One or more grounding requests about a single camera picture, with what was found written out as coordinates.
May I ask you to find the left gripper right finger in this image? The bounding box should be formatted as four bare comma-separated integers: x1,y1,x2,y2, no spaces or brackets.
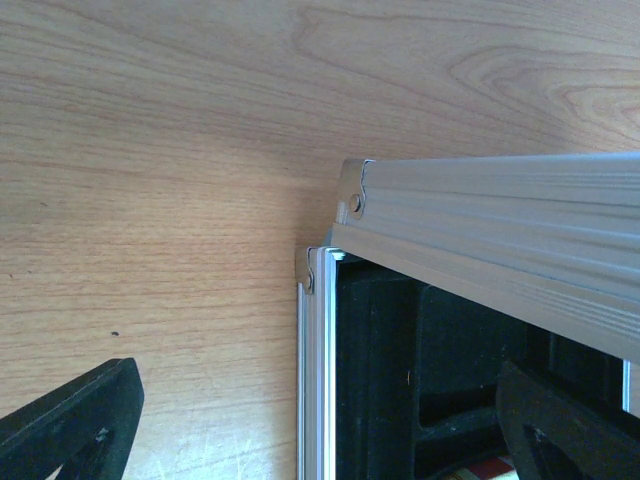
496,361,639,479

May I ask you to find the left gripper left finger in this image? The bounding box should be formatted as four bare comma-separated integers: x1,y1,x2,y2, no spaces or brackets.
1,358,144,479

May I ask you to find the red playing card deck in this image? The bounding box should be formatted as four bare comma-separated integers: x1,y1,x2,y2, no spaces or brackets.
445,456,519,480

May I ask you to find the aluminium poker case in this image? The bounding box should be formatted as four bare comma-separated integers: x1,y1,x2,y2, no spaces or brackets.
296,152,639,479

